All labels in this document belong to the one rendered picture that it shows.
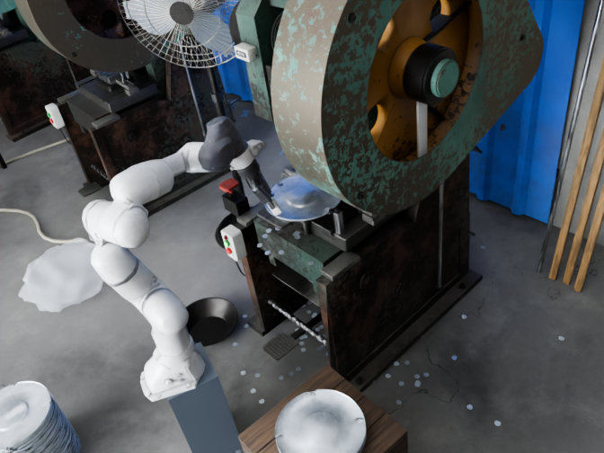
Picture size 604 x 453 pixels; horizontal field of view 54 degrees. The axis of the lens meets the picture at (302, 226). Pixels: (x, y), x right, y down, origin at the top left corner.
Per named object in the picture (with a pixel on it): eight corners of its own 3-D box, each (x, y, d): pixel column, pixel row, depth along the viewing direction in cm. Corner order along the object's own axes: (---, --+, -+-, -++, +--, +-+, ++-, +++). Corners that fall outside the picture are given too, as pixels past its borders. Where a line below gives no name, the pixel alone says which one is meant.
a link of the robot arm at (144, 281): (116, 293, 166) (88, 262, 178) (163, 333, 184) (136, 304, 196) (145, 264, 168) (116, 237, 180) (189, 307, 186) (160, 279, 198)
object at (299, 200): (301, 232, 203) (301, 230, 202) (248, 201, 221) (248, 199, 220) (359, 191, 216) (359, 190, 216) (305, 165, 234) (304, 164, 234)
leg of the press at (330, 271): (349, 405, 238) (324, 234, 182) (328, 389, 245) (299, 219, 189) (482, 279, 281) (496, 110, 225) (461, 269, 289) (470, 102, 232)
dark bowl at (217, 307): (202, 368, 262) (198, 358, 258) (165, 333, 281) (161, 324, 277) (253, 327, 276) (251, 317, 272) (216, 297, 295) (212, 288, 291)
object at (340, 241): (346, 253, 212) (345, 240, 208) (265, 206, 240) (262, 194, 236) (401, 211, 226) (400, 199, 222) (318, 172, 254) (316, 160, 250)
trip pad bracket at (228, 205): (244, 240, 245) (235, 201, 233) (230, 230, 251) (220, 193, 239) (255, 232, 248) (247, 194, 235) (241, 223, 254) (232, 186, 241)
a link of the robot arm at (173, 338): (180, 375, 186) (157, 323, 170) (151, 343, 198) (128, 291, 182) (208, 355, 191) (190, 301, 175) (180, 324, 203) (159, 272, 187)
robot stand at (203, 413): (199, 470, 224) (167, 400, 196) (185, 433, 238) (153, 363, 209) (243, 447, 230) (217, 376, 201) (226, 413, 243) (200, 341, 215)
